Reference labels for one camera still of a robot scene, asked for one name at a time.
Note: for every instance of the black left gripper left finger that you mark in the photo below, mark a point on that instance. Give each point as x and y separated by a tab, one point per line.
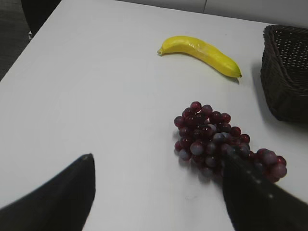
61	204

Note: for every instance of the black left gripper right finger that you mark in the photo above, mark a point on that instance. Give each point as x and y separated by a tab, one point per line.
254	203

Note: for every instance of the black wicker basket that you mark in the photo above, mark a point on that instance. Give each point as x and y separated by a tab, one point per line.
284	72

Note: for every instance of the red grape bunch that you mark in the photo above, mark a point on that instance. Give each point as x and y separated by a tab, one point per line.
206	137

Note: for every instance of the yellow banana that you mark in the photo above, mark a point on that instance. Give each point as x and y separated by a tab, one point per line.
203	52

